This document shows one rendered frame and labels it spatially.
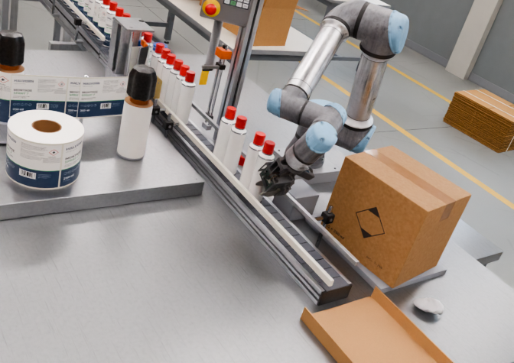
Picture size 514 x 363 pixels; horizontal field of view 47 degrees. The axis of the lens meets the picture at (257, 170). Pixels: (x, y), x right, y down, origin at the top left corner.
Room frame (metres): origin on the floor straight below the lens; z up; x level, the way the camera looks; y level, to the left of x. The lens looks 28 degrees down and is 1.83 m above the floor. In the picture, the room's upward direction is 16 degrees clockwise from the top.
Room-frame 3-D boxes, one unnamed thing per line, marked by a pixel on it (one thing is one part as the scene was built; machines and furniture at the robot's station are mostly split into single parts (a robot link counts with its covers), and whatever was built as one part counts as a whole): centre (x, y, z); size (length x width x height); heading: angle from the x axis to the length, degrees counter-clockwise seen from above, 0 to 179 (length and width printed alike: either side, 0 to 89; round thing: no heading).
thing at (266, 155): (1.59, -0.01, 0.98); 0.05 x 0.05 x 0.20
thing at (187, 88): (1.97, 0.32, 0.98); 0.05 x 0.05 x 0.20
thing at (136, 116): (1.65, 0.41, 1.03); 0.09 x 0.09 x 0.30
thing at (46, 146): (1.41, 0.59, 0.95); 0.20 x 0.20 x 0.14
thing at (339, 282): (1.89, 0.25, 0.86); 1.65 x 0.08 x 0.04; 41
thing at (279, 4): (3.74, 0.26, 0.97); 0.51 x 0.42 x 0.37; 136
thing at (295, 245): (1.64, 0.09, 0.91); 1.07 x 0.01 x 0.02; 41
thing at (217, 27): (2.08, 0.28, 1.18); 0.04 x 0.04 x 0.21
